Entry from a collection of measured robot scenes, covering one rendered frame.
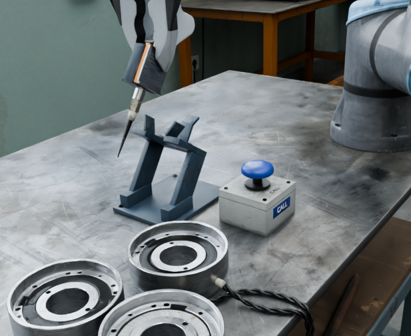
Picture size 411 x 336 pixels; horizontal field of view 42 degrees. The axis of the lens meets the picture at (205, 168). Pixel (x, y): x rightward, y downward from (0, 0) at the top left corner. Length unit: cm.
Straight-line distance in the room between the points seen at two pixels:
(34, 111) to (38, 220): 169
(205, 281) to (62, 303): 14
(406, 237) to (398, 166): 33
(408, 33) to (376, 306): 45
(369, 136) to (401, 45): 18
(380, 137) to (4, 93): 172
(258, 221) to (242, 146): 28
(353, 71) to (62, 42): 174
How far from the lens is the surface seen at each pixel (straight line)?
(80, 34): 253
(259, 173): 65
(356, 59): 89
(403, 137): 91
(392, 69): 80
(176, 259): 60
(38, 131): 245
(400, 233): 119
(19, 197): 81
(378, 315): 98
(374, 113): 90
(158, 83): 65
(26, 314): 53
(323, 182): 79
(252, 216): 65
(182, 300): 51
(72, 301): 56
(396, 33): 81
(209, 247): 58
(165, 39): 63
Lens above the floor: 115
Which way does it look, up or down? 24 degrees down
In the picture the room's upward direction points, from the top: 3 degrees counter-clockwise
